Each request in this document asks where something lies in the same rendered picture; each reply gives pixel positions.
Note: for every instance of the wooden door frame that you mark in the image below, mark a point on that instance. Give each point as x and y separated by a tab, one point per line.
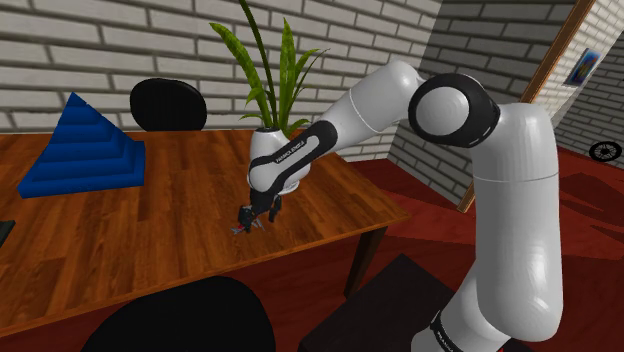
546	66

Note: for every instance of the small grey and red tool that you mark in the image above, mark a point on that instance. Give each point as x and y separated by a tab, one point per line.
257	225

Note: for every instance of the blue stepped pyramid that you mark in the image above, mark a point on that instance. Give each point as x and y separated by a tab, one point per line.
83	156

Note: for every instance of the colourful wall picture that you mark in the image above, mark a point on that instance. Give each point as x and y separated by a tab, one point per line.
582	67

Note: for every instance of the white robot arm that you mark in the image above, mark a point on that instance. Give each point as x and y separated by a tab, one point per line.
516	204

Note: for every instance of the black round-backed chair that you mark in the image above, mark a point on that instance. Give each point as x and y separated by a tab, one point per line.
168	105
185	322

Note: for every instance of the dark robot stand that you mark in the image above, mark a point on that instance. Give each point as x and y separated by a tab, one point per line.
380	312

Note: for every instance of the green plant in white vase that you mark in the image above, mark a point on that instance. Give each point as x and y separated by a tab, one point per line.
273	141

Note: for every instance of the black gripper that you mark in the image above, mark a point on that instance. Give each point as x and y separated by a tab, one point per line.
263	201

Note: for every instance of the black wheel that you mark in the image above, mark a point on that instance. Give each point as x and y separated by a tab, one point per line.
605	151

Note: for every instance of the wooden table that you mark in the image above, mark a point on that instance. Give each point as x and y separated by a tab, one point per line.
161	204

